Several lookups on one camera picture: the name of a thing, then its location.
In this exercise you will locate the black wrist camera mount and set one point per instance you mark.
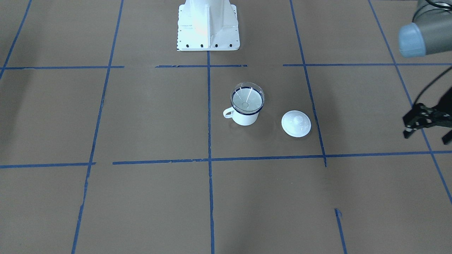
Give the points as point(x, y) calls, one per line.
point(421, 116)

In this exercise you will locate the clear glass funnel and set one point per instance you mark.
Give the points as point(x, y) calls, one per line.
point(247, 98)

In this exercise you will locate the white enamel mug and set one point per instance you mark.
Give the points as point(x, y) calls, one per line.
point(240, 119)

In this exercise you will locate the white enamel mug lid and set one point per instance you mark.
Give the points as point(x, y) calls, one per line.
point(296, 123)

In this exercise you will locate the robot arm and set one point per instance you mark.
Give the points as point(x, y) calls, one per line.
point(428, 33)

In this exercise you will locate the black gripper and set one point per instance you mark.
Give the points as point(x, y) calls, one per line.
point(422, 117)

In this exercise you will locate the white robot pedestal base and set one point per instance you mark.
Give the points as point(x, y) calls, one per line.
point(207, 25)

